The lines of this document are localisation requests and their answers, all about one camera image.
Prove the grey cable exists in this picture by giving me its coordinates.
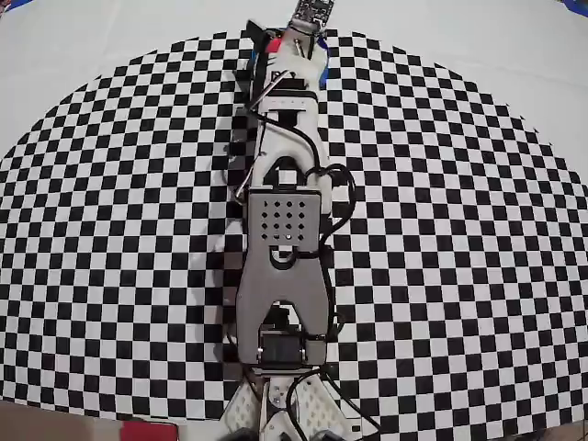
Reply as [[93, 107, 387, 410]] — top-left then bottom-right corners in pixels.
[[232, 68, 300, 208]]

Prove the blue round box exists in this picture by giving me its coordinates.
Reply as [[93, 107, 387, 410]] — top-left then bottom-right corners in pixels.
[[250, 27, 330, 91]]

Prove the red flat box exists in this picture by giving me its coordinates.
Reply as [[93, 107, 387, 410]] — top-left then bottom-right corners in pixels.
[[120, 421, 179, 441]]

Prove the black white checkered mat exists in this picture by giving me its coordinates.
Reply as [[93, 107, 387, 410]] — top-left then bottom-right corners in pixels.
[[0, 0, 588, 435]]

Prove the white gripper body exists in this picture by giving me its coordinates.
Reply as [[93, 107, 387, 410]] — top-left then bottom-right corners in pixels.
[[256, 27, 330, 96]]

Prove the small camera board with mount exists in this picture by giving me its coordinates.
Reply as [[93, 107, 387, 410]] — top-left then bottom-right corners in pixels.
[[292, 0, 337, 28]]

